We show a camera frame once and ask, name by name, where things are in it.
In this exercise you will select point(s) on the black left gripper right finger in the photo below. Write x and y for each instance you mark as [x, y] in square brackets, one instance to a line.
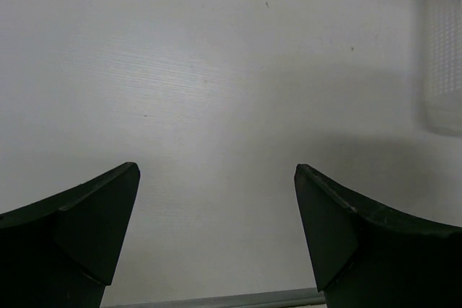
[367, 254]

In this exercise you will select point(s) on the aluminium table frame rail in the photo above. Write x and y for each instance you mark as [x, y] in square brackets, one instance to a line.
[288, 298]

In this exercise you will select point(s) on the white plastic mesh basket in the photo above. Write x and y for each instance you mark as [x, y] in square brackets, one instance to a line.
[442, 79]

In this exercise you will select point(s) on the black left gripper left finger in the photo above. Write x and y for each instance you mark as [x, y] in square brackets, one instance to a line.
[63, 251]

